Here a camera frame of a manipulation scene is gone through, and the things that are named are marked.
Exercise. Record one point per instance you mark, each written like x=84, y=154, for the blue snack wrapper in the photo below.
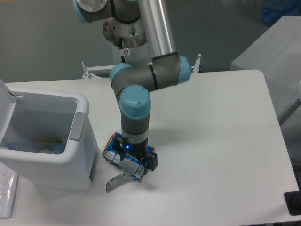
x=130, y=167

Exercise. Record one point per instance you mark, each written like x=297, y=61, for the white plastic trash can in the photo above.
x=31, y=114

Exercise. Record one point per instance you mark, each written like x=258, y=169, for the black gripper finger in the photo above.
x=119, y=145
x=150, y=162

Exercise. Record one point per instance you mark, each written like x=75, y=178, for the blue bag in background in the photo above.
x=273, y=10

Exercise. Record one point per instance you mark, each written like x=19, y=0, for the crushed clear plastic bottle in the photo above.
x=34, y=147

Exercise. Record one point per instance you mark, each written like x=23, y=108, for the white paper sheet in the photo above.
x=8, y=187

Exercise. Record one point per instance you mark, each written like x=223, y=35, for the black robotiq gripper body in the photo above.
x=138, y=151

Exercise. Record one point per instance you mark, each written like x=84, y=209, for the black device at table edge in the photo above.
x=293, y=202

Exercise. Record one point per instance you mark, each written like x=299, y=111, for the white covered side table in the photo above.
x=277, y=54

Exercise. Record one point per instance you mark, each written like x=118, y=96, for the yellow white trash in can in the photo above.
x=50, y=145

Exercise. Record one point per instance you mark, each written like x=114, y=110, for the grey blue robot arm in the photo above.
x=132, y=85

